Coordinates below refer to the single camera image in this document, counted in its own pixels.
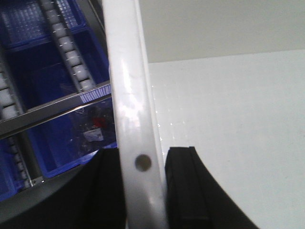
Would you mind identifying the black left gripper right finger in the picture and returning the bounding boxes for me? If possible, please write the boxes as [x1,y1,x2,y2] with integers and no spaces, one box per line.
[165,146,257,229]

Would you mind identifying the white roller conveyor track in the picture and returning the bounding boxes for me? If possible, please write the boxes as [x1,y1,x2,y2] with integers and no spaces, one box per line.
[38,0,96,93]

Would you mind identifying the red items in bin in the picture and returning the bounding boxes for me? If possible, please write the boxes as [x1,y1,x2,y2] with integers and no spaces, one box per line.
[92,117,107,128]

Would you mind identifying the blue bin lower shelf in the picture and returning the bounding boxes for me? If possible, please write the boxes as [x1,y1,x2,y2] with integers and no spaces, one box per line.
[0,98,117,200]

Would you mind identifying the white plastic tote crate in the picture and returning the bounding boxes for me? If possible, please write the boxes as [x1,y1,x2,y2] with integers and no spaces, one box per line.
[102,0,305,229]

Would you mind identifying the steel shelf crossbar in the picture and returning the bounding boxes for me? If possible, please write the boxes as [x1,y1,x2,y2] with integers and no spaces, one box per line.
[0,81,112,139]

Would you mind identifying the blue plastic bin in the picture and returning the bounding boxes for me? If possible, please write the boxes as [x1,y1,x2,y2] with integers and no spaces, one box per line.
[0,0,109,109]

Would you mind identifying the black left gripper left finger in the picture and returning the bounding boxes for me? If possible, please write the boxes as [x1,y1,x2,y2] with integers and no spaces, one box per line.
[0,148,126,229]

